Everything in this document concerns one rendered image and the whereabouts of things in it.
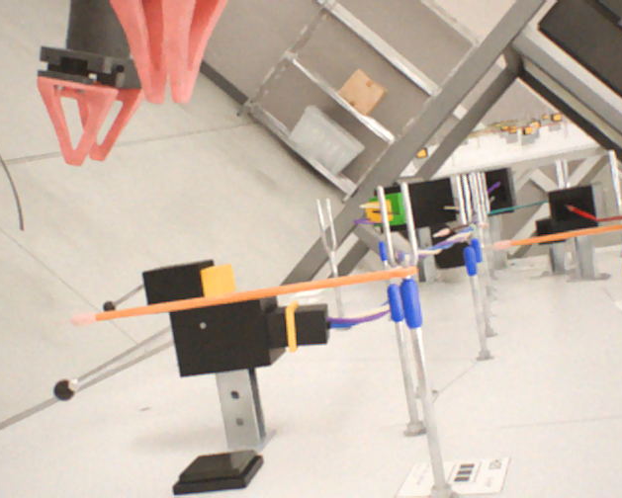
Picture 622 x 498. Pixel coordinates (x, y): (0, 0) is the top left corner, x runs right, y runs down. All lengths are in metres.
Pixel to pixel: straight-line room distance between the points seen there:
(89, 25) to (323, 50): 7.33
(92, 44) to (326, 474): 0.47
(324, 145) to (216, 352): 7.09
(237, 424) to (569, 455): 0.20
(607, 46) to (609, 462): 1.16
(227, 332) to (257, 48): 7.73
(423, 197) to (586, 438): 0.77
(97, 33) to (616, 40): 0.96
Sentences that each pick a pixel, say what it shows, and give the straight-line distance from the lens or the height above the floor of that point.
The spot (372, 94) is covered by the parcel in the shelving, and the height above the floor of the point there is 0.88.
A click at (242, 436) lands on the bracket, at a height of 1.07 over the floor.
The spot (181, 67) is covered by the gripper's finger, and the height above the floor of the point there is 1.23.
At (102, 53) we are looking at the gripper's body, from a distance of 0.80.
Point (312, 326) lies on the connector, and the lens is 0.50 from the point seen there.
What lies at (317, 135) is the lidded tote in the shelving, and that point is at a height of 0.31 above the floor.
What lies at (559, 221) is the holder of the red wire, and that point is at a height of 1.27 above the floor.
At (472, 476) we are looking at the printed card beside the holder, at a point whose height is 1.17.
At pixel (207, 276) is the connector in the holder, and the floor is 1.01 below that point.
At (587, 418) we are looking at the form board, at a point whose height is 1.21.
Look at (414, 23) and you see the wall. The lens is 8.04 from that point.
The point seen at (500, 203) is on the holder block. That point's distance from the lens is 1.25.
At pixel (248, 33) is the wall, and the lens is 8.24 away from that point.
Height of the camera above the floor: 1.30
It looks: 14 degrees down
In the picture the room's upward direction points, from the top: 40 degrees clockwise
